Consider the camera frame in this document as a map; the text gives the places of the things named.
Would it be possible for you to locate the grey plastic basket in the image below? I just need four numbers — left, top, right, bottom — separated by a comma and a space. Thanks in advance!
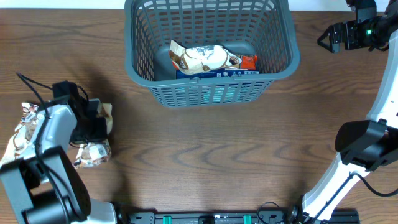
124, 0, 300, 108

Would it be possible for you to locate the orange spaghetti packet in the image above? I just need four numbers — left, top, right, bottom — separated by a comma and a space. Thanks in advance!
171, 54, 259, 71

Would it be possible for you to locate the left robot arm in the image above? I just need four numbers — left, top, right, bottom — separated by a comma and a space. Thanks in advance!
1, 81, 118, 224

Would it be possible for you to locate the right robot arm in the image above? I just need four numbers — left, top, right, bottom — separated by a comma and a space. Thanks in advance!
283, 1, 397, 223

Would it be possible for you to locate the light teal wipes packet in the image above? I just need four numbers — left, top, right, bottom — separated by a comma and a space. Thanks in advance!
201, 84, 250, 104

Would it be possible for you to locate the cream snack pouch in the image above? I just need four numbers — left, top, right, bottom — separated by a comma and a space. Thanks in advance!
169, 40, 242, 75

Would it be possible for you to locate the blue carton box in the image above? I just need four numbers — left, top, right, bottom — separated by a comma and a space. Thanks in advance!
176, 68, 259, 79

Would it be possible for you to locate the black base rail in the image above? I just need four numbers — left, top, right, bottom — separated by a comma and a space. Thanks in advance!
118, 210, 361, 224

